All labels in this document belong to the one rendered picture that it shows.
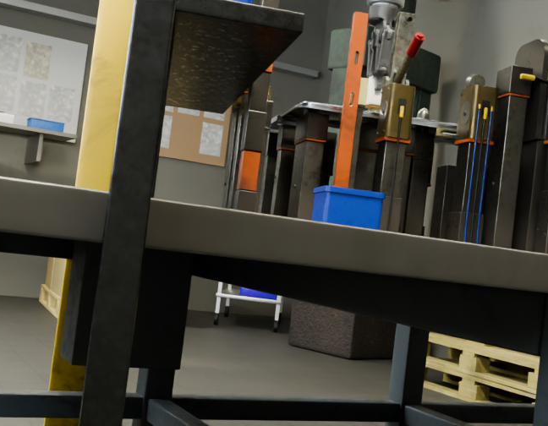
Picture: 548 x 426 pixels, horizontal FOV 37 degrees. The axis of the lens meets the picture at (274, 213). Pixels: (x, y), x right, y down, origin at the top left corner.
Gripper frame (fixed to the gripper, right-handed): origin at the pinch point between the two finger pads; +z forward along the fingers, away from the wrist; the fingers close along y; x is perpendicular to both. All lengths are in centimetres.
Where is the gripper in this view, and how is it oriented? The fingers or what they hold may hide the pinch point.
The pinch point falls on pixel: (375, 91)
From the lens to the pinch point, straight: 196.9
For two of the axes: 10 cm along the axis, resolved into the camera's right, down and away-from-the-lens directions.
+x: -9.7, -1.3, -1.9
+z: -1.2, 9.9, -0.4
